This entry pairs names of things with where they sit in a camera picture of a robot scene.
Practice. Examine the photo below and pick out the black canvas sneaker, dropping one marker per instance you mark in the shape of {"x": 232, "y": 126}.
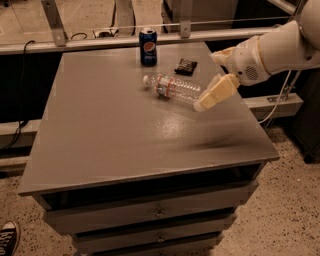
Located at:
{"x": 9, "y": 238}

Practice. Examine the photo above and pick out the metal railing frame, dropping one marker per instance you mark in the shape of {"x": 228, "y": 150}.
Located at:
{"x": 46, "y": 26}

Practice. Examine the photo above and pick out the dark snack packet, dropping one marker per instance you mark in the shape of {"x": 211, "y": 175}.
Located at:
{"x": 186, "y": 67}

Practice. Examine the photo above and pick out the blue pepsi soda can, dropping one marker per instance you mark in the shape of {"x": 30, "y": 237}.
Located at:
{"x": 147, "y": 44}

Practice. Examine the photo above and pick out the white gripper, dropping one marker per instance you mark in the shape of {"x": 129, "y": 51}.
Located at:
{"x": 247, "y": 62}

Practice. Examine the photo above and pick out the white power strip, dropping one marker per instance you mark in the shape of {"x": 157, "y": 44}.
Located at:
{"x": 105, "y": 33}

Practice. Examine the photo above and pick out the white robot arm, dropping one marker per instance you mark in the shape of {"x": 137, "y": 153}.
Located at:
{"x": 292, "y": 46}

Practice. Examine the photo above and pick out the grey drawer cabinet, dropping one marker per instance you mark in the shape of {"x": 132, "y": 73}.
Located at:
{"x": 125, "y": 173}

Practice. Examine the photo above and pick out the clear plastic water bottle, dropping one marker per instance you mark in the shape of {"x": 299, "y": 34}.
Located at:
{"x": 173, "y": 88}

